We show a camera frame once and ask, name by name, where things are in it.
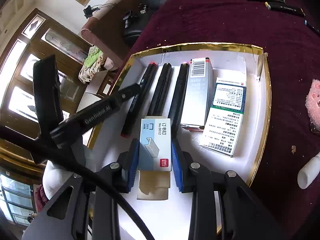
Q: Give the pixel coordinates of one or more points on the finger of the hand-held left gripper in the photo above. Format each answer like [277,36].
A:
[100,115]
[47,92]

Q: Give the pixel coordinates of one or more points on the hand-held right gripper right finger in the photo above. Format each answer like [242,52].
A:
[178,167]

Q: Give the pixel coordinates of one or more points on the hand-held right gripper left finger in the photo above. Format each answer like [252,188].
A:
[131,166]

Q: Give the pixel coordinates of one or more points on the blue-grey staple box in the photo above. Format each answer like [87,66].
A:
[155,145]

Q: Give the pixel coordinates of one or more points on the person's left hand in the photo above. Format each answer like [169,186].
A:
[56,180]

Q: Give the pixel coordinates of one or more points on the wooden glass door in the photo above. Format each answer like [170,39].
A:
[22,80]

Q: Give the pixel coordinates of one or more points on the beige paper pad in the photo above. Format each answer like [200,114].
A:
[153,187]

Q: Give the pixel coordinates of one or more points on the cardboard box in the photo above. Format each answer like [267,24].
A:
[97,83]

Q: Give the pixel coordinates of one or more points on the floral cloth bag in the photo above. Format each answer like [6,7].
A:
[91,62]

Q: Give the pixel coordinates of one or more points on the black marker with red cap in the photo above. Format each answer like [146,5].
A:
[162,87]
[148,77]
[178,97]

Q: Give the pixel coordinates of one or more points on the white and green medicine box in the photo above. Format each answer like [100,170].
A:
[225,115]

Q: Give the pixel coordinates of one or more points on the silver box with barcode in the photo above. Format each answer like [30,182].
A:
[197,92]

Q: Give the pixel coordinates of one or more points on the maroon armchair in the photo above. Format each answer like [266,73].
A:
[112,30]

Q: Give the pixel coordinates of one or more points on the black device on armchair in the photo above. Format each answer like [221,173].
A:
[130,18]

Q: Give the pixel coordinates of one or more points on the white plastic tube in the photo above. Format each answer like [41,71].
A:
[308,175]

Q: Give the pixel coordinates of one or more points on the pink plush toy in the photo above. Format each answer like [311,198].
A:
[314,105]

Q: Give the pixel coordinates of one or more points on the maroon tablecloth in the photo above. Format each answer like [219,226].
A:
[225,22]

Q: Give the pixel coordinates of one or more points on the black camera on stand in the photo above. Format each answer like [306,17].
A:
[88,11]

